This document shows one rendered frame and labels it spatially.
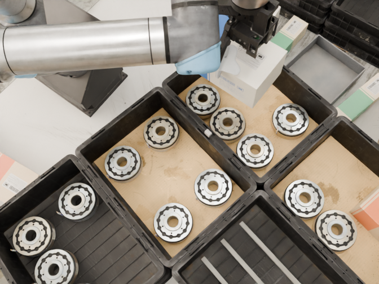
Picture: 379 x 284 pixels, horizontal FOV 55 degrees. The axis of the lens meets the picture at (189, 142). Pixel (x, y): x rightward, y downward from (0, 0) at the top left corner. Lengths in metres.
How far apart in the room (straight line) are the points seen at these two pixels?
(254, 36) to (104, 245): 0.65
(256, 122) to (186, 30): 0.57
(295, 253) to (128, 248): 0.44
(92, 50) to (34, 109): 0.83
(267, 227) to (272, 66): 0.43
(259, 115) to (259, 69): 0.31
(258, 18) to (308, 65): 0.69
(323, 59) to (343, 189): 0.52
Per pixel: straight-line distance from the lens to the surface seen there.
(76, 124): 1.32
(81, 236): 1.06
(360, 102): 1.29
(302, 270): 1.02
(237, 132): 1.05
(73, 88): 1.24
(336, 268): 0.94
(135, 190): 1.05
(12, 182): 1.24
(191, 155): 1.06
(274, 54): 0.85
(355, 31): 1.92
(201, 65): 0.59
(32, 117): 1.39
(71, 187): 1.07
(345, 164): 1.11
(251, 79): 0.81
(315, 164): 1.08
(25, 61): 0.63
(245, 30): 0.74
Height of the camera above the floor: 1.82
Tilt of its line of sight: 68 degrees down
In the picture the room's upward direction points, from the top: 9 degrees counter-clockwise
